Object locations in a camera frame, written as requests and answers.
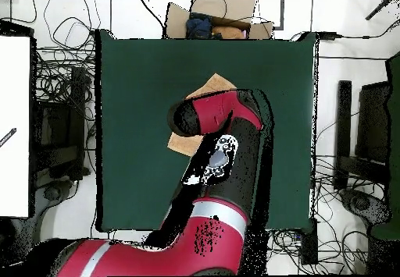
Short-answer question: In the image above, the green cloth drape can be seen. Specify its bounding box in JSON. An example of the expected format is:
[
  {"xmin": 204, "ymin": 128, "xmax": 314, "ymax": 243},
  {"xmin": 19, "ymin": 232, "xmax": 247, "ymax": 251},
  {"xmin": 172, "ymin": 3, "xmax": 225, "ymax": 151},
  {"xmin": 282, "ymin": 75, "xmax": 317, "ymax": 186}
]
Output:
[{"xmin": 370, "ymin": 50, "xmax": 400, "ymax": 240}]

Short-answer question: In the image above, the dark green table cloth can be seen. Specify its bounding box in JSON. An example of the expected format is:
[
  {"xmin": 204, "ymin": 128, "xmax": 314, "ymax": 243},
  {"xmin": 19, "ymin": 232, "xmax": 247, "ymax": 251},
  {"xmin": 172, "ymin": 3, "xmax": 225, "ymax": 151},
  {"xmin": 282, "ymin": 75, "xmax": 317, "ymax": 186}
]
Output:
[{"xmin": 95, "ymin": 29, "xmax": 318, "ymax": 233}]

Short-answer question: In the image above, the dark blue garment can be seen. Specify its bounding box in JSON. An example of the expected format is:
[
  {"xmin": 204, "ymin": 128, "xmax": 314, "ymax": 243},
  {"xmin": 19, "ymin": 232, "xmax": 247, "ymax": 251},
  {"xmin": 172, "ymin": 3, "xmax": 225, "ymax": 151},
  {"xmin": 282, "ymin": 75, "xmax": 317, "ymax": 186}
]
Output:
[{"xmin": 185, "ymin": 12, "xmax": 215, "ymax": 40}]

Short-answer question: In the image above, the tan terry towel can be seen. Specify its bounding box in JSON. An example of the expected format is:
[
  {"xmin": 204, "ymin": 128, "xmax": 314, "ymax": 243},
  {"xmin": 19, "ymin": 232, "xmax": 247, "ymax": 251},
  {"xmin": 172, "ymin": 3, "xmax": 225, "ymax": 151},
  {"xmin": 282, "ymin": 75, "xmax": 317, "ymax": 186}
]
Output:
[{"xmin": 167, "ymin": 73, "xmax": 238, "ymax": 158}]

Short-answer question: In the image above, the orange cloth item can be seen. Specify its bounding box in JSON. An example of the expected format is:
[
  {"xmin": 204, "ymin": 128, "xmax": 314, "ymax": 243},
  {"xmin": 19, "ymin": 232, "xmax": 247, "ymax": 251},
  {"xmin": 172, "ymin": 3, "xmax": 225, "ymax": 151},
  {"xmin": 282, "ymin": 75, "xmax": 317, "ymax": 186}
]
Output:
[{"xmin": 212, "ymin": 25, "xmax": 246, "ymax": 40}]

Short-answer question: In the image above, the brown cardboard box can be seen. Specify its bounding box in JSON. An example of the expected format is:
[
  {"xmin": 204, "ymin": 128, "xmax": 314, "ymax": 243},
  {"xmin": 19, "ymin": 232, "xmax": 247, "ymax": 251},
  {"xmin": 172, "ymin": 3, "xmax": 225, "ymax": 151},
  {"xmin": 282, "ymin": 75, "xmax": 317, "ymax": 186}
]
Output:
[{"xmin": 163, "ymin": 0, "xmax": 275, "ymax": 41}]

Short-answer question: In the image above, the white board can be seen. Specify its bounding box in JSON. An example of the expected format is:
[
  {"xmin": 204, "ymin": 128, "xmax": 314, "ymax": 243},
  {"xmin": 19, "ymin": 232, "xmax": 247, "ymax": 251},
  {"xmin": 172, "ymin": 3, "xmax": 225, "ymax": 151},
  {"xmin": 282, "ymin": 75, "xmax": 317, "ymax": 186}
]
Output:
[{"xmin": 0, "ymin": 35, "xmax": 31, "ymax": 218}]

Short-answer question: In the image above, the black upright bar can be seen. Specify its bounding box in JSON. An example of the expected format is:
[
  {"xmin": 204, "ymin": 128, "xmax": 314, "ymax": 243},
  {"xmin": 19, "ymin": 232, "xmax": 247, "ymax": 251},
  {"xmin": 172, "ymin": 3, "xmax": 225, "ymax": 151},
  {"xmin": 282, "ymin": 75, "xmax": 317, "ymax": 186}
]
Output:
[{"xmin": 333, "ymin": 80, "xmax": 353, "ymax": 192}]

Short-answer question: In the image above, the black and blue cable tangle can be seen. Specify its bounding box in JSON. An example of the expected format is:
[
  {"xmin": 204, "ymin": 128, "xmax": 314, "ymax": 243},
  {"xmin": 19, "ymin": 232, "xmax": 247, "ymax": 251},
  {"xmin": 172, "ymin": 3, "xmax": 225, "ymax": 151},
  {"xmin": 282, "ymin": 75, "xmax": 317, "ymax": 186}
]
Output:
[{"xmin": 268, "ymin": 229, "xmax": 302, "ymax": 259}]

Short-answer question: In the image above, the grey angled frame bar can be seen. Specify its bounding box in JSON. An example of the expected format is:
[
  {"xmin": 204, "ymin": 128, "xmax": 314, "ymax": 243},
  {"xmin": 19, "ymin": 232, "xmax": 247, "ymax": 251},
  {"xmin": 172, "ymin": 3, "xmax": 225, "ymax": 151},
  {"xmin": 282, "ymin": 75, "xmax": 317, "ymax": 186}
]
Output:
[{"xmin": 271, "ymin": 0, "xmax": 286, "ymax": 30}]

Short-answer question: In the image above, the black stand frame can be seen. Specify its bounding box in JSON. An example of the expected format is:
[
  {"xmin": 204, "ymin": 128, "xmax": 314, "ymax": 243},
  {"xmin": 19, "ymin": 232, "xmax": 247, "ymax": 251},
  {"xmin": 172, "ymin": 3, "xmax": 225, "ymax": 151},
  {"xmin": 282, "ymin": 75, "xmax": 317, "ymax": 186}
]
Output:
[{"xmin": 32, "ymin": 66, "xmax": 91, "ymax": 181}]

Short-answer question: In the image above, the dark slim rod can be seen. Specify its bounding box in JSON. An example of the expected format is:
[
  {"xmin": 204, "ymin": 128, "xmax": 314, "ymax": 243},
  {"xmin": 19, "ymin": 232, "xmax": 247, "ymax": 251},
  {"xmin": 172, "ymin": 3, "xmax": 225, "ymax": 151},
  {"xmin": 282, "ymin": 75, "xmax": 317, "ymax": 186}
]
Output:
[{"xmin": 364, "ymin": 0, "xmax": 399, "ymax": 21}]

